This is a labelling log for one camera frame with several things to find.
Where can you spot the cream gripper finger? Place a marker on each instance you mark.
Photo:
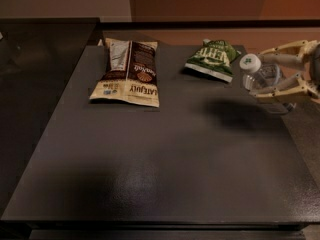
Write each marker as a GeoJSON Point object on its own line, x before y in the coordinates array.
{"type": "Point", "coordinates": [294, 87]}
{"type": "Point", "coordinates": [292, 55]}

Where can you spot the brown cream chip bag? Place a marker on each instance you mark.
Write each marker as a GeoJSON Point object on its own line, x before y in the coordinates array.
{"type": "Point", "coordinates": [131, 74]}

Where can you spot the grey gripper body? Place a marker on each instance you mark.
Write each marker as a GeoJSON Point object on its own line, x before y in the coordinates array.
{"type": "Point", "coordinates": [315, 65]}

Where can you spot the green snack bag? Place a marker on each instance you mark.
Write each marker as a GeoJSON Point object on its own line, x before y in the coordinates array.
{"type": "Point", "coordinates": [214, 58]}

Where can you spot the clear plastic water bottle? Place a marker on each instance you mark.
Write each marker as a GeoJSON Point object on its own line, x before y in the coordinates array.
{"type": "Point", "coordinates": [257, 75]}

